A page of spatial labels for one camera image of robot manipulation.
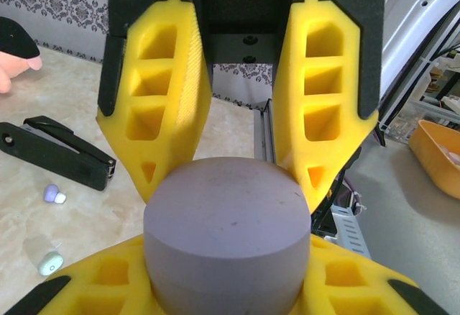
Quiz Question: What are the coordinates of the orange plastic tray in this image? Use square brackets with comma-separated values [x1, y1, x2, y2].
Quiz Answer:
[408, 119, 460, 201]

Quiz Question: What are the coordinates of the purple wireless earbud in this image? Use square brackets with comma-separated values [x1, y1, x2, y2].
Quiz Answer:
[42, 184, 68, 205]

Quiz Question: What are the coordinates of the mint green earbud case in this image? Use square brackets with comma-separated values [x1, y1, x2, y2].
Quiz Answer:
[142, 157, 312, 315]

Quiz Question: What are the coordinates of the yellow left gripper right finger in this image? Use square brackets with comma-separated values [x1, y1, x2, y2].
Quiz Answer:
[283, 235, 460, 315]

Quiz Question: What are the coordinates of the black stapler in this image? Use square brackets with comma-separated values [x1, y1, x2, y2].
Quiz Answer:
[0, 115, 118, 192]

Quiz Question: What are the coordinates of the pink plush toy black hat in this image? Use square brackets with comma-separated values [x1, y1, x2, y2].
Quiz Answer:
[0, 16, 43, 95]

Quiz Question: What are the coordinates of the white metal rack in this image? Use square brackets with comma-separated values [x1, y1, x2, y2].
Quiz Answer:
[377, 0, 460, 136]

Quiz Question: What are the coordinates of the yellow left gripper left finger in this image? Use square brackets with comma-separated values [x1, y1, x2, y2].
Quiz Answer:
[0, 234, 166, 315]

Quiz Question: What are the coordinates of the white slotted cable duct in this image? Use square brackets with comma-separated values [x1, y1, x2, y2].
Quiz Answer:
[328, 205, 372, 260]

